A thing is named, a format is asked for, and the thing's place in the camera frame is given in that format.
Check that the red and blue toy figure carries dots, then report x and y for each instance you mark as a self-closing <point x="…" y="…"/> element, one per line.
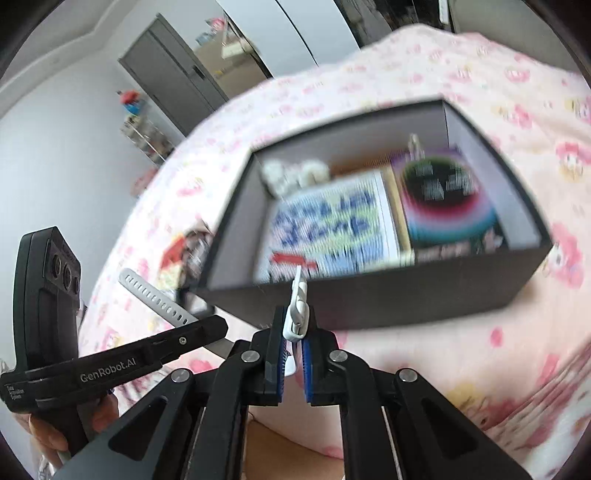
<point x="132" y="104"/>

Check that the white fluffy toy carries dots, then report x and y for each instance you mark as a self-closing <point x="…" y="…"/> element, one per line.
<point x="295" y="177"/>

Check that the purple and black box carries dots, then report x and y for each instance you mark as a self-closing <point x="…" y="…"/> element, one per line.
<point x="443" y="198"/>

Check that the pink printed blanket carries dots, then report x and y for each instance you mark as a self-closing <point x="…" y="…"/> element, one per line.
<point x="415" y="69"/>

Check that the red photo card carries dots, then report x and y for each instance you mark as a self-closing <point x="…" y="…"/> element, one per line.
<point x="180" y="251"/>

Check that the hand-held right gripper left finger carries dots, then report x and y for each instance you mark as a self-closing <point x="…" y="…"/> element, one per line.
<point x="278" y="369"/>

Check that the blue dotted pattern packet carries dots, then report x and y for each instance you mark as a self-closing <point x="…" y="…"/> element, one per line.
<point x="332" y="221"/>

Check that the grey door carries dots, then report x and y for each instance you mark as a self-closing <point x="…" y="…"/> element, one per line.
<point x="171" y="78"/>

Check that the person's left hand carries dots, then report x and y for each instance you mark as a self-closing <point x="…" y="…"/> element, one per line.
<point x="46" y="434"/>

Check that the grey watch band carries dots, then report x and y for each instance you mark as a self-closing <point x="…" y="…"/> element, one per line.
<point x="152" y="297"/>

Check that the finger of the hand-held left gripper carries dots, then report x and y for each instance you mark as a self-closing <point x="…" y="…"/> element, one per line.
<point x="194" y="337"/>

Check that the white plastic clip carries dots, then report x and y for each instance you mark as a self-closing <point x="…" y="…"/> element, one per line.
<point x="298" y="304"/>

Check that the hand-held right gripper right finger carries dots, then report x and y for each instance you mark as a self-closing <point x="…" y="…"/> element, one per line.
<point x="308" y="369"/>

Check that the small silver trinket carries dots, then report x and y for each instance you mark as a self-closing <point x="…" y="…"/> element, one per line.
<point x="417" y="145"/>

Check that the shelf of small items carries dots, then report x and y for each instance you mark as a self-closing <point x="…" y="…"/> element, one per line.
<point x="145" y="138"/>

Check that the black storage box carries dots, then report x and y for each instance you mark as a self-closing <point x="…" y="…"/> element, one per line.
<point x="415" y="290"/>

